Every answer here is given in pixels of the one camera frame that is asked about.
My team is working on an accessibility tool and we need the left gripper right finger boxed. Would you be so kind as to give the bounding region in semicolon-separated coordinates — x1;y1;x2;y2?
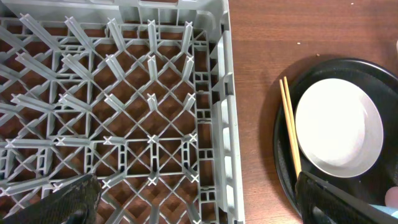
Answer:
295;171;397;224

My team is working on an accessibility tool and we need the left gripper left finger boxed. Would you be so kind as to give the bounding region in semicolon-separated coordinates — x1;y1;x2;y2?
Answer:
1;174;101;224

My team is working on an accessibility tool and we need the wooden chopstick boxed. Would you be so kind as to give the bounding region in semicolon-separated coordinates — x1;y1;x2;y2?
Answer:
284;77;302;176
279;79;298;179

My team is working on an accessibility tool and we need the grey round plate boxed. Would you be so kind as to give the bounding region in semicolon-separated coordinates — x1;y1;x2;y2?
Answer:
295;78;384;178

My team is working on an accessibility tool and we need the grey plastic dishwasher rack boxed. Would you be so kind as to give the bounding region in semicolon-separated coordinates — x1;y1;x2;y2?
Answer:
1;0;245;223

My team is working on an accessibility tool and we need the round black tray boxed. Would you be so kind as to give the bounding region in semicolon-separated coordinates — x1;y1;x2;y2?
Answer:
272;57;398;224

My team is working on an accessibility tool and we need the pink cup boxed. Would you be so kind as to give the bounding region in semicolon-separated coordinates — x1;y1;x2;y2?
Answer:
384;186;398;208

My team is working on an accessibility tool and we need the blue cup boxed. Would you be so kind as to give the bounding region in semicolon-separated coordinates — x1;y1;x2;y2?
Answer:
372;205;398;218

